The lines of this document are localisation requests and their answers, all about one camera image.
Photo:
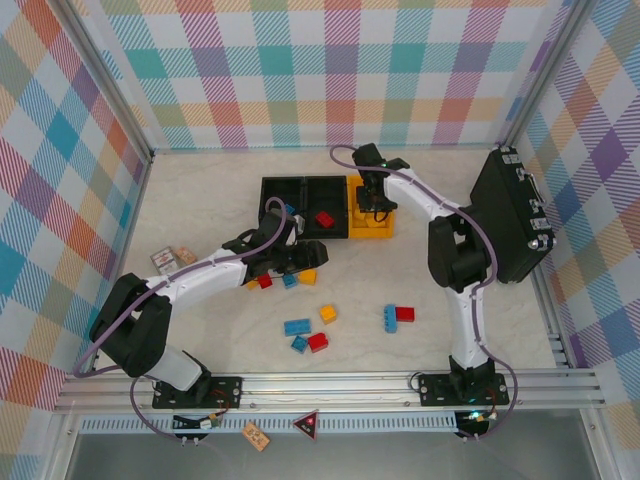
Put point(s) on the yellow lego brick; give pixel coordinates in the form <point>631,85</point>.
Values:
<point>308,278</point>
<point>252,285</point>
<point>381,224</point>
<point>328,314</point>
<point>363,219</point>

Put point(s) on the small blue lego brick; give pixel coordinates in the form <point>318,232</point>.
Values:
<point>299,344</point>
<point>289,282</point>

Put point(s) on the long blue lego brick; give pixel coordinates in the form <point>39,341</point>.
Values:
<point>390,318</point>
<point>298,327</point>
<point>289,208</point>

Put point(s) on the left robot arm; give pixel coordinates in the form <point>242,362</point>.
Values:
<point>210,277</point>

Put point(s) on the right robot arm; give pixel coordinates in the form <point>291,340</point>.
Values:
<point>465,325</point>

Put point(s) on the yellow plastic bin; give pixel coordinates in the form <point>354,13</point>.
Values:
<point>370,233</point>

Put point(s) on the white red small card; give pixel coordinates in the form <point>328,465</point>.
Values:
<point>162,260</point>

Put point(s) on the black hard case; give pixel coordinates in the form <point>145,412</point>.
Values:
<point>505,215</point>

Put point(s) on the red triangle sign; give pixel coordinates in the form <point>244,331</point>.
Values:
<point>306,424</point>

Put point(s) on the orange tag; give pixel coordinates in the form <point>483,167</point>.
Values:
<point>256,435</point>

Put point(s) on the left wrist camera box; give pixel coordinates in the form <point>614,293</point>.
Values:
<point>297,226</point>

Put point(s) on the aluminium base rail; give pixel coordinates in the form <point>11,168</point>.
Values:
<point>325,387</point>

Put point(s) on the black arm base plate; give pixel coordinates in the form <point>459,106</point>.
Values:
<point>225,392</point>
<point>435,390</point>

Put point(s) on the black power connector bracket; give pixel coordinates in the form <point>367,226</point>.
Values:
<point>475,417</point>
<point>207,422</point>

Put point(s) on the aluminium frame post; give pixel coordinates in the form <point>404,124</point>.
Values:
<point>113,85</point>
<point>543,75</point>

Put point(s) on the aluminium side rail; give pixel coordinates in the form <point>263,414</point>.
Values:
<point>555,340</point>

